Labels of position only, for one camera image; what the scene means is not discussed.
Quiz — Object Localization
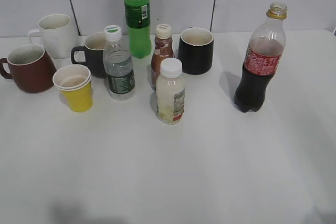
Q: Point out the red-brown mug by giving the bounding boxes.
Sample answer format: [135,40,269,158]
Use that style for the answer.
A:
[1,44,56,93]

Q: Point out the dark grey mug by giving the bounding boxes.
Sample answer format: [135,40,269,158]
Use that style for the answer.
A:
[70,31,106,79]

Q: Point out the brown drink bottle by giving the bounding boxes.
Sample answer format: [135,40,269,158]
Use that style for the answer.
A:
[151,24,174,90]

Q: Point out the black mug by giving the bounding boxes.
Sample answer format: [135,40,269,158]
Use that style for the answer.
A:
[177,27,214,75]

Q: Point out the green soda bottle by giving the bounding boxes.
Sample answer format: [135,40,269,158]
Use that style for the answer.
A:
[124,0,152,59]

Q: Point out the white milky drink bottle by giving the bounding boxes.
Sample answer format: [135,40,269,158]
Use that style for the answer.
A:
[156,58,185,125]

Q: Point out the yellow paper cup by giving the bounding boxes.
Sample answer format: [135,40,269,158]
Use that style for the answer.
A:
[53,65,93,112]

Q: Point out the clear water bottle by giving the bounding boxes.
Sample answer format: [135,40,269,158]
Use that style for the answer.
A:
[103,25,135,101]

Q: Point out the white mug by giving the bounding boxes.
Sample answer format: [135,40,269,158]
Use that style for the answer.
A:
[27,14,79,59]

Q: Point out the cola bottle red label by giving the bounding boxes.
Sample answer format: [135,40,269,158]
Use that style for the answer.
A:
[234,2,287,113]

